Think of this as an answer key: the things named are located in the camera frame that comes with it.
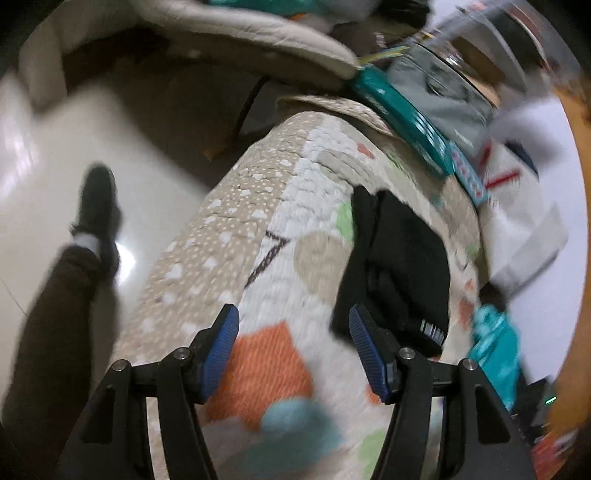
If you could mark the blue box with shapes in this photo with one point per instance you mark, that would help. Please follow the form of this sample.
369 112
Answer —
466 175

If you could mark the teal fleece blanket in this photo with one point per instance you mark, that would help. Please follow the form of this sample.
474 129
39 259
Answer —
496 350

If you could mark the green paper ream packet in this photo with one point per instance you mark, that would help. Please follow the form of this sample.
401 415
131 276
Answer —
401 115

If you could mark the grey fabric bag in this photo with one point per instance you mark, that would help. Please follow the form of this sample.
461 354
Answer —
443 87

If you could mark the black pants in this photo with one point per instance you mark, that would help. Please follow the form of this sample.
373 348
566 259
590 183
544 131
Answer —
406 258

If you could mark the white pillow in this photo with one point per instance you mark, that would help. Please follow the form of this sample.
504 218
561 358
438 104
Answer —
517 217

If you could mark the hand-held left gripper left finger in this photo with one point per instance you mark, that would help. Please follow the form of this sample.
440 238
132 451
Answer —
221 350

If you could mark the person's black shoe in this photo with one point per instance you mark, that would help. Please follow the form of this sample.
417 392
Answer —
97 198

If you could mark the quilted patterned bed blanket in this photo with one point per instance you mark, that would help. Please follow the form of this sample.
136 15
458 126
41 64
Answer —
277 258

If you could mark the beige padded cushion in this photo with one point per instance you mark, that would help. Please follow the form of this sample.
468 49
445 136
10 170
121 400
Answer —
258 27

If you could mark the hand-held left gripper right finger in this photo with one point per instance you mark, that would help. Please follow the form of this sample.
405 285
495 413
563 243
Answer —
369 355

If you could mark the person's leg in brown trousers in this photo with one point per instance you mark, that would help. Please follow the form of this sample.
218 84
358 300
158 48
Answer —
46 332

